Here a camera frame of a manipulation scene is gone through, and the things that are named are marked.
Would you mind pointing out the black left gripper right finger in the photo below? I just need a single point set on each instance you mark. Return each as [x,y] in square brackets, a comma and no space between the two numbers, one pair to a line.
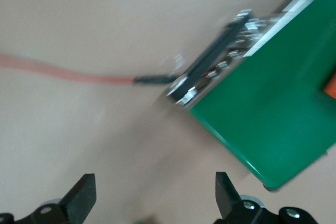
[231,208]

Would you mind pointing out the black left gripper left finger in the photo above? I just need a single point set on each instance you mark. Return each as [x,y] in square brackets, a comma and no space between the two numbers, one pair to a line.
[78,203]

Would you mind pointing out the orange cylinder white print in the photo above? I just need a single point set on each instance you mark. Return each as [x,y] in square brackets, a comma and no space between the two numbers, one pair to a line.
[331,87]

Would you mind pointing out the green conveyor belt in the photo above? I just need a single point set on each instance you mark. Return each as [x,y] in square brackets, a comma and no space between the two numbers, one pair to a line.
[262,116]

